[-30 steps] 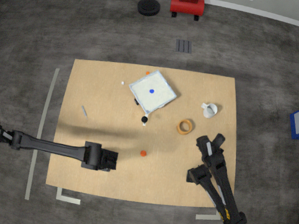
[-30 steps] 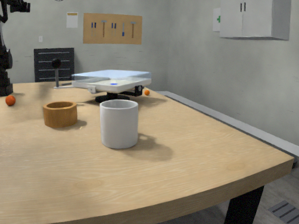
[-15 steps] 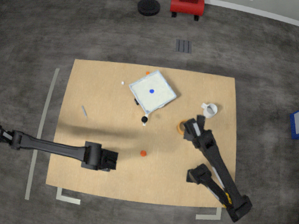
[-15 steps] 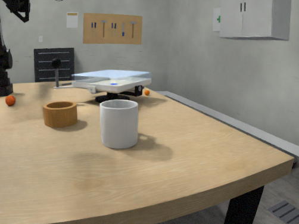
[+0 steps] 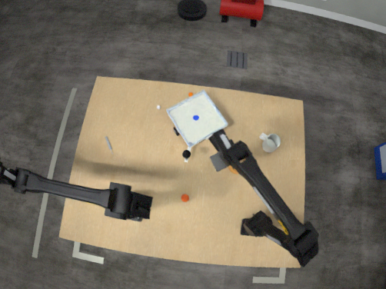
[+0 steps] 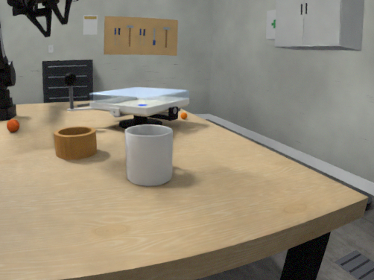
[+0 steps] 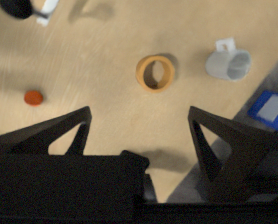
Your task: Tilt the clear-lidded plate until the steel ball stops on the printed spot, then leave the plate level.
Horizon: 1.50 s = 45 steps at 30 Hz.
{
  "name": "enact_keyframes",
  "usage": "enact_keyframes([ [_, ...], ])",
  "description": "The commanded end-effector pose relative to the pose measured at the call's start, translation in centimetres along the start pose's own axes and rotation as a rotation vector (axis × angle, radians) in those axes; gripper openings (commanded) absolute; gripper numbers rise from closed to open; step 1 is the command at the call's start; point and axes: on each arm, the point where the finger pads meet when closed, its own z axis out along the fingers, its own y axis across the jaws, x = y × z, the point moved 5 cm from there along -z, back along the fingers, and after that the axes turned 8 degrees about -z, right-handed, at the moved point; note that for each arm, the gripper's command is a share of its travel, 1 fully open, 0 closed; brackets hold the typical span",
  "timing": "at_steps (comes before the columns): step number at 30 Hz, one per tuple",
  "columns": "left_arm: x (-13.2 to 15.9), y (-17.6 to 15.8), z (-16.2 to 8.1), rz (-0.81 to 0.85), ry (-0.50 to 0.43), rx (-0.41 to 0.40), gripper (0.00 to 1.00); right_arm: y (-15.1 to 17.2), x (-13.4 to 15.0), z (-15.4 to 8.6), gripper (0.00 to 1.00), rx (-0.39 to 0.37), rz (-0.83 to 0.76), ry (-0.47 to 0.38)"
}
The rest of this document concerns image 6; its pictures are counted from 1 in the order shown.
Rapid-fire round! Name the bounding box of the white ceramic mug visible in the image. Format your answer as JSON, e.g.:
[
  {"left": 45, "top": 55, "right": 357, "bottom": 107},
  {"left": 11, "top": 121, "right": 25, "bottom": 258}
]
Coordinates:
[{"left": 124, "top": 124, "right": 173, "bottom": 186}]

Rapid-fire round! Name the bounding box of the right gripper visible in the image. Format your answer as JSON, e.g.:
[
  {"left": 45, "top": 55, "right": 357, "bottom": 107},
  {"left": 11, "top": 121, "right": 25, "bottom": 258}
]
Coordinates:
[{"left": 26, "top": 0, "right": 72, "bottom": 38}]

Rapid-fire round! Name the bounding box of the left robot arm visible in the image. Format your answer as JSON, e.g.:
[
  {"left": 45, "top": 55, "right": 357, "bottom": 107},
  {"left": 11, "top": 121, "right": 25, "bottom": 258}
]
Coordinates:
[{"left": 0, "top": 0, "right": 27, "bottom": 113}]

